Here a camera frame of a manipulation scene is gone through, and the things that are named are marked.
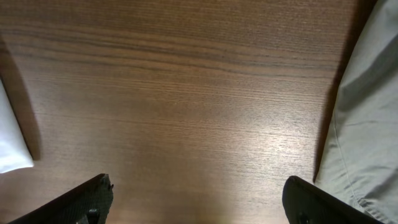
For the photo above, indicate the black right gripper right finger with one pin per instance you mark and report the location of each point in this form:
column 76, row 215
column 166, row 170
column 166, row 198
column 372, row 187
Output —
column 304, row 203

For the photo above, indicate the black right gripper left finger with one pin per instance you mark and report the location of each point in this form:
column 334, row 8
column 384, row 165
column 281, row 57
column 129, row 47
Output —
column 88, row 203

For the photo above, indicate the white t-shirt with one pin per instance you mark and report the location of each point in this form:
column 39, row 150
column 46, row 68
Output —
column 14, row 152

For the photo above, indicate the grey-beige garment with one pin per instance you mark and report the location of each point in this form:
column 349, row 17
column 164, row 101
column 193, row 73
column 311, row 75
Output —
column 359, row 161

